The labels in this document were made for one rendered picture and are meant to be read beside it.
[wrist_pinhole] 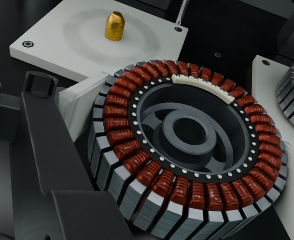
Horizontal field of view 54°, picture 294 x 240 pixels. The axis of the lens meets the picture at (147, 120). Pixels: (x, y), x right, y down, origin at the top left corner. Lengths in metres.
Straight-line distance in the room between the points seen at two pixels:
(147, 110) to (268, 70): 0.23
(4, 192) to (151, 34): 0.23
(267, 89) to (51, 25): 0.24
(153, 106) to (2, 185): 0.11
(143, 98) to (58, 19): 0.20
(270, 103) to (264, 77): 0.04
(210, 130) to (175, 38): 0.20
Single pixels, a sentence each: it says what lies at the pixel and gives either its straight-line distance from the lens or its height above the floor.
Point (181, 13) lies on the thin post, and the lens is 0.38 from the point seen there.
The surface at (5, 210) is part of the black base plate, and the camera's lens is 0.21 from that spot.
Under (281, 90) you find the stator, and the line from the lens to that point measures 0.33.
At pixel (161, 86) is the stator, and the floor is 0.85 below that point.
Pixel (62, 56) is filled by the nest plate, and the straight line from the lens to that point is 0.29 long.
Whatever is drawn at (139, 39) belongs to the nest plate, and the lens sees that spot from 0.34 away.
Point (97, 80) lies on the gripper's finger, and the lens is 0.16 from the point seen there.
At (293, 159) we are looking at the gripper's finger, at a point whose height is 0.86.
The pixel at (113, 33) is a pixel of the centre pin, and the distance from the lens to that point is 0.32.
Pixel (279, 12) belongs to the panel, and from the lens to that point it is 0.57.
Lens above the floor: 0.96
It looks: 47 degrees down
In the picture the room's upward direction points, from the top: 21 degrees clockwise
